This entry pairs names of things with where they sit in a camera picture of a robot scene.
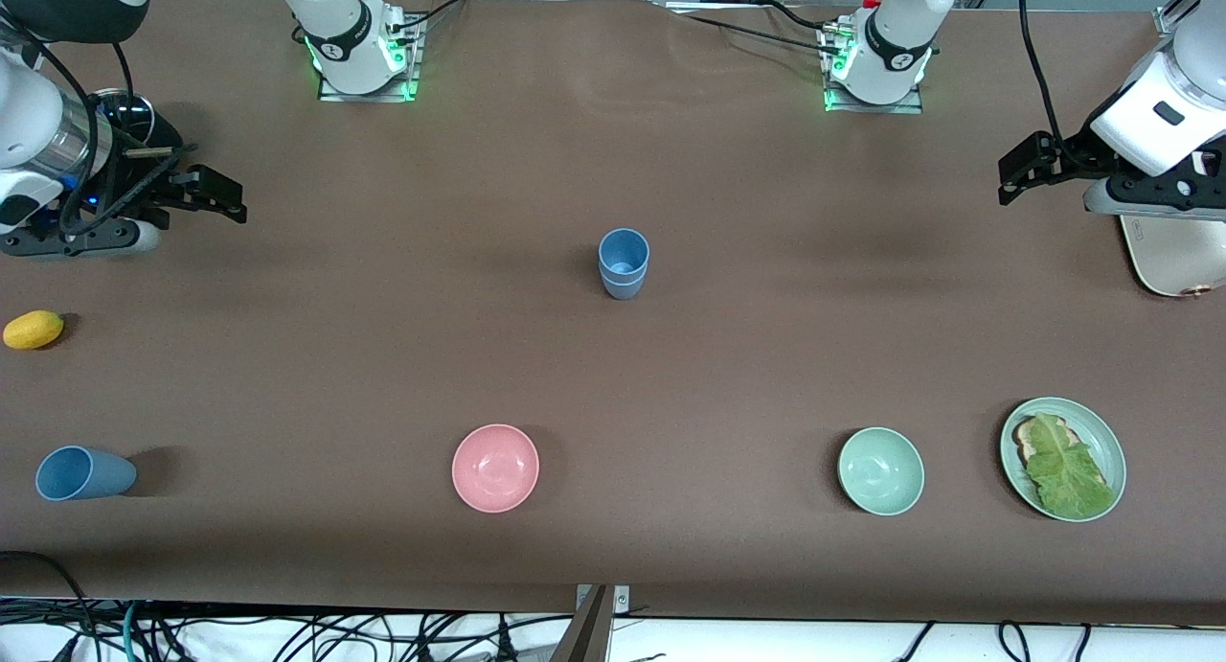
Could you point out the mint green bowl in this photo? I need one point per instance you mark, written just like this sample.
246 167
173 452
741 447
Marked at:
881 470

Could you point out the plain blue plastic cup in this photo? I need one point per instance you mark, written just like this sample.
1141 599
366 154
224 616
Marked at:
96 475
623 250

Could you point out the pink bowl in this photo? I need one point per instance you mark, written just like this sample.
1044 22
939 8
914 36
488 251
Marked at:
495 468

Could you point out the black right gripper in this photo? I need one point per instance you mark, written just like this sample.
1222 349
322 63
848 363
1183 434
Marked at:
140 137

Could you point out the yellow lemon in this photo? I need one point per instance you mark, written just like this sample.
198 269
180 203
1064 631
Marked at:
34 330

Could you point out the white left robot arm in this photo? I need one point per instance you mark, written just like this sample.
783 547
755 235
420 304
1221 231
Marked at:
1145 125

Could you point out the toast slice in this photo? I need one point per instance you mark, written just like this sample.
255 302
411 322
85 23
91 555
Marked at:
1027 440

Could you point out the blue cup holding white paper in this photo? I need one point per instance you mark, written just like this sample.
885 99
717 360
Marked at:
624 290

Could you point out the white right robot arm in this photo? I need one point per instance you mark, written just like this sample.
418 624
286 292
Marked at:
29 116

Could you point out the dark grey stand bar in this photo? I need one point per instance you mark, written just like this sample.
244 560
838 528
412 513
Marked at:
584 643

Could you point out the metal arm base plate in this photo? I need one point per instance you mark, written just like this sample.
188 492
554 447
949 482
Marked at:
872 108
369 97

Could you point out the metal table edge bracket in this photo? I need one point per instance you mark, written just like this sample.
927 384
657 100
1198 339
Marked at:
623 600

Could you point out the mint green plate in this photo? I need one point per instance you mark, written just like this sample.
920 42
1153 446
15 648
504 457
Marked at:
1111 442

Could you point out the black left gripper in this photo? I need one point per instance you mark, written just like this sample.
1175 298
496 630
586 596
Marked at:
1074 151

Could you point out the green lettuce leaf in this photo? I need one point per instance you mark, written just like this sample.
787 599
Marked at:
1068 475

